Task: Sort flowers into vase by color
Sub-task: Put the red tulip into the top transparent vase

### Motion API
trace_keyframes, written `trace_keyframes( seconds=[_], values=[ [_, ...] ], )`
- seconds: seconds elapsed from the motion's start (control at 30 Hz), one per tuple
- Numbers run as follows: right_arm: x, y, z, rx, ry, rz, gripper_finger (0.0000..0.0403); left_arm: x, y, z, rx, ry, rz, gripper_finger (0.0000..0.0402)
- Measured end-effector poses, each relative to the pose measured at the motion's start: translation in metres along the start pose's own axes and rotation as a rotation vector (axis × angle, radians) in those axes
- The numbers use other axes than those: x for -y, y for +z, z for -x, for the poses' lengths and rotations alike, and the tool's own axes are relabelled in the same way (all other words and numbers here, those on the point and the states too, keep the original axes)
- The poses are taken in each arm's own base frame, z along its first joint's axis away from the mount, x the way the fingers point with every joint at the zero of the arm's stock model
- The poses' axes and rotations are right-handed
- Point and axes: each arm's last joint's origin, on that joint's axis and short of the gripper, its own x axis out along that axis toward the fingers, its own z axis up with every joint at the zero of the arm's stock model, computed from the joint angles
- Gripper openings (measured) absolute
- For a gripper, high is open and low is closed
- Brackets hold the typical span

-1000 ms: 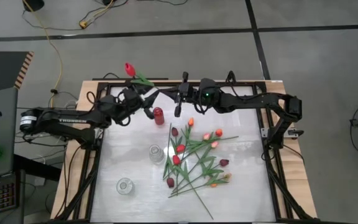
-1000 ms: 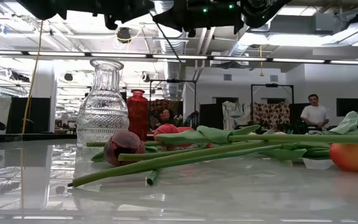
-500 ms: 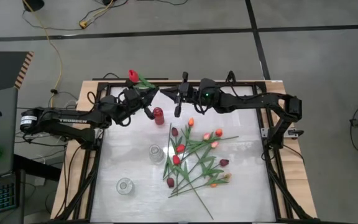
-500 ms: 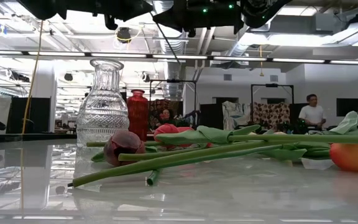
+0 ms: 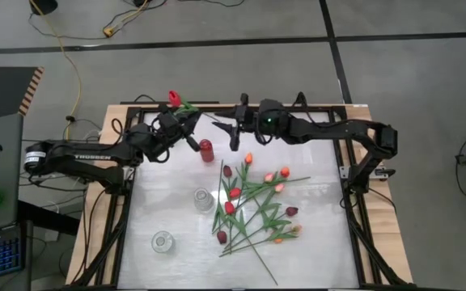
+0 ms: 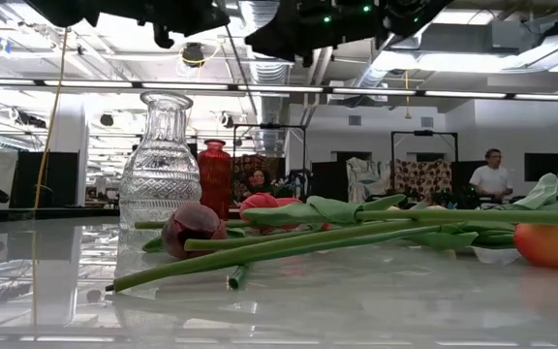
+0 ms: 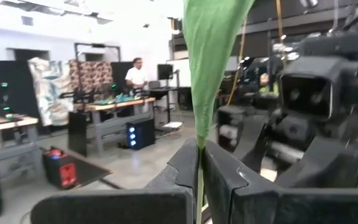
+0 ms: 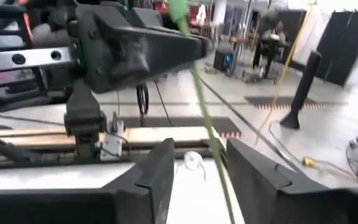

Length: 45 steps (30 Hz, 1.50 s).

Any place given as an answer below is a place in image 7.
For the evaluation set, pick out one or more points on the black pipe frame stand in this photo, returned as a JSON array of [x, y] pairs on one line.
[[98, 45]]

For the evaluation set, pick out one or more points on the background black robot arm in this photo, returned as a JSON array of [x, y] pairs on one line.
[[79, 95]]

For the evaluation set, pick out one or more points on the whiteboard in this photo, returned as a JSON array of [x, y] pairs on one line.
[[180, 73]]

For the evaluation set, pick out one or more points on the black floor mat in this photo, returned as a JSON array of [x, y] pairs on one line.
[[89, 171]]

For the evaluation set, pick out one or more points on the white teal patterned fabric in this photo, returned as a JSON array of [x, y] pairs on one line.
[[50, 93]]

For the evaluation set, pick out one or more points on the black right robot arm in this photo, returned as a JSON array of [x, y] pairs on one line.
[[331, 43]]

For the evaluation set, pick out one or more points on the red artificial tulip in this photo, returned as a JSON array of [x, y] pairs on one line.
[[210, 62]]

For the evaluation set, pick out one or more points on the black partition panel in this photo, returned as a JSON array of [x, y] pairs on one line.
[[11, 90], [120, 73]]

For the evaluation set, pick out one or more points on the wooden workbench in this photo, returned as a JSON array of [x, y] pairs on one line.
[[8, 124], [120, 104]]

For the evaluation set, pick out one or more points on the black monitor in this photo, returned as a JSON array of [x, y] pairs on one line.
[[165, 71]]

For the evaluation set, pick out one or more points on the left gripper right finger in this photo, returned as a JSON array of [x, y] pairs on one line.
[[291, 205]]

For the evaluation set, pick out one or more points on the black computer tower blue lights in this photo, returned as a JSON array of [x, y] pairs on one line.
[[140, 133]]

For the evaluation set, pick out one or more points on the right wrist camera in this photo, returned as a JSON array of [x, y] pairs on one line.
[[306, 93]]

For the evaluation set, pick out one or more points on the white floor box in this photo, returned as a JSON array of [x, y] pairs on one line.
[[172, 125]]

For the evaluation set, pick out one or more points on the brown patterned fabric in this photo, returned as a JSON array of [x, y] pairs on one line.
[[92, 76]]

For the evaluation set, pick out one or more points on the red black equipment case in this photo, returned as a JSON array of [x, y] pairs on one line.
[[59, 169]]

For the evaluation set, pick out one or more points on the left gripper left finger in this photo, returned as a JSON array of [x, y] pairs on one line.
[[120, 205]]

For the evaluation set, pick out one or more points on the person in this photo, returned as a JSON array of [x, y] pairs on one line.
[[136, 76]]

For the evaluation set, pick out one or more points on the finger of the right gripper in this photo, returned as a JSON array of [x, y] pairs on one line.
[[253, 140], [322, 165]]

